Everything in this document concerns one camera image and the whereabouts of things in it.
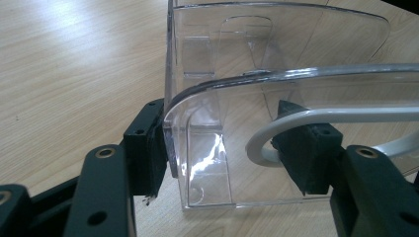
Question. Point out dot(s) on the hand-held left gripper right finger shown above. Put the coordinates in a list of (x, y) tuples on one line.
[(309, 158)]

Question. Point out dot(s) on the clear acrylic divided organizer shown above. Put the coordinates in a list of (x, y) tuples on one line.
[(204, 148)]

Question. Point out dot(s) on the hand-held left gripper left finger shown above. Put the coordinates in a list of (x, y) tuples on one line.
[(145, 148)]

